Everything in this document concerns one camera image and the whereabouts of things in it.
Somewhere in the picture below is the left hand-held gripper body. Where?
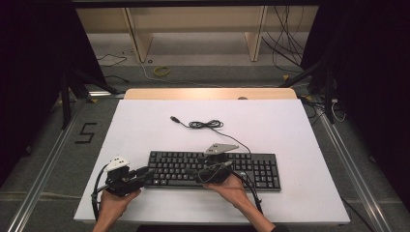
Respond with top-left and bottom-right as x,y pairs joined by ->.
104,156 -> 146,197

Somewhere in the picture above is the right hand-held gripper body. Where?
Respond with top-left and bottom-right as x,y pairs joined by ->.
194,143 -> 240,185

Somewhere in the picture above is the black computer keyboard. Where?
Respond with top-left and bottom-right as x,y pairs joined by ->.
144,150 -> 282,193

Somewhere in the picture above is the person's left hand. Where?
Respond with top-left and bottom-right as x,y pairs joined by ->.
99,188 -> 142,223

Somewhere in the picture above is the person's right hand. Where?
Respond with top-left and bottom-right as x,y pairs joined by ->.
203,175 -> 255,211

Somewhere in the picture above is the white board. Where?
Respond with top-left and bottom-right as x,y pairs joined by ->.
73,99 -> 351,225

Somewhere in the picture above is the black tape floor mark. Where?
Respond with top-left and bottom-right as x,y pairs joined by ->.
74,122 -> 98,145

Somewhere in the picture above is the yellow tape roll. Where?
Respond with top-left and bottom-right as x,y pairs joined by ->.
153,66 -> 171,77

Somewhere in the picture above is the black metal stand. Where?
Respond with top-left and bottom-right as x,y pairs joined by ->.
278,54 -> 337,126
59,68 -> 121,131

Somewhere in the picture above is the light wooden shelf unit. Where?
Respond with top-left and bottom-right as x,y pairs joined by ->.
75,6 -> 320,64

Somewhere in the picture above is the black curtain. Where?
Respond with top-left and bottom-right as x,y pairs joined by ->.
301,0 -> 410,207
0,0 -> 107,189

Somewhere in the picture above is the left hand-held gripper cable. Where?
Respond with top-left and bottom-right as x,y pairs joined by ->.
91,163 -> 111,222

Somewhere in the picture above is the hand-held gripper cable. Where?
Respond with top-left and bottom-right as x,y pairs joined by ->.
91,163 -> 111,222
196,160 -> 264,216

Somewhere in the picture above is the black keyboard cable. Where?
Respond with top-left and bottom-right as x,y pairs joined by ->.
169,115 -> 252,155

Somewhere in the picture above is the right hand-held gripper cable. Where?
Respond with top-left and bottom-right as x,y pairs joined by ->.
196,160 -> 264,216

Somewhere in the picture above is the long aluminium rail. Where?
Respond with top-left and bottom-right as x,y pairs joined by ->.
6,99 -> 89,232
317,105 -> 394,232

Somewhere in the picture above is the short aluminium rail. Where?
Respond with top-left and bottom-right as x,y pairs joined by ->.
88,91 -> 126,99

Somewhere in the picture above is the white floor cable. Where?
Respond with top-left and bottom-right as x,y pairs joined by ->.
138,60 -> 226,89

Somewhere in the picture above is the thin black floor cable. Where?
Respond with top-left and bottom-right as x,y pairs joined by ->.
97,53 -> 129,68

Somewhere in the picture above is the tangle of cables beside table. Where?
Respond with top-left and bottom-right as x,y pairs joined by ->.
298,94 -> 348,126

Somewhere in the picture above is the bundle of black cables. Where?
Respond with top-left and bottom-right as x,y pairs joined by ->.
260,5 -> 307,74

